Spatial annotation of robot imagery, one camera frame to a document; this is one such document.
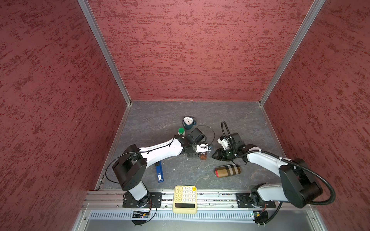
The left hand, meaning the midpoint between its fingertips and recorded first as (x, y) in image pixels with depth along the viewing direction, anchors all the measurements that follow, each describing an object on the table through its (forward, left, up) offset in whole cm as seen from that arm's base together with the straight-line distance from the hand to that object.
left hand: (194, 148), depth 86 cm
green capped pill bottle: (+12, +9, +2) cm, 15 cm away
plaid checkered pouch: (-12, -19, -4) cm, 23 cm away
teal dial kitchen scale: (+23, +4, -3) cm, 23 cm away
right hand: (-5, -12, -4) cm, 14 cm away
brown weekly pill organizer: (-2, -6, -7) cm, 9 cm away
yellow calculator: (-27, +5, -5) cm, 28 cm away
